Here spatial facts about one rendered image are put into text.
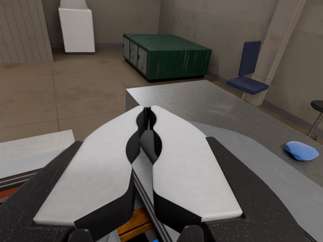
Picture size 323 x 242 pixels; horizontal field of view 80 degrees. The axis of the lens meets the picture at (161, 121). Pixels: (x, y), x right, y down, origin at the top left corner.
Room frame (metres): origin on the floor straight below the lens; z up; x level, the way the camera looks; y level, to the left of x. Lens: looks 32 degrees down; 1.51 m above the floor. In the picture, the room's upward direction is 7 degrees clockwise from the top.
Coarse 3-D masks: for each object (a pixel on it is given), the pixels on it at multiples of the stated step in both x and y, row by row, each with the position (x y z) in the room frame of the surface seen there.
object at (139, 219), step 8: (144, 208) 0.51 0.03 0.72; (136, 216) 0.49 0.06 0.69; (144, 216) 0.50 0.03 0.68; (128, 224) 0.46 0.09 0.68; (136, 224) 0.46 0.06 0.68; (144, 224) 0.46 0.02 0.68; (152, 224) 0.45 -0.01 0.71; (120, 232) 0.42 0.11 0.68; (128, 232) 0.40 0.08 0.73; (136, 232) 0.41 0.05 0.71
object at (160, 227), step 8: (16, 176) 0.50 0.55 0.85; (24, 176) 0.51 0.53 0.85; (136, 176) 0.57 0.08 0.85; (0, 184) 0.47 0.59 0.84; (8, 184) 0.48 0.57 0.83; (16, 184) 0.48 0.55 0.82; (136, 184) 0.55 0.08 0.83; (144, 192) 0.50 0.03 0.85; (144, 200) 0.48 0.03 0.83; (152, 208) 0.43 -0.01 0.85; (152, 216) 0.41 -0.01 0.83; (160, 224) 0.38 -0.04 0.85; (160, 232) 0.36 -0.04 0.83; (120, 240) 0.32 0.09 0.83; (168, 240) 0.33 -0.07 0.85
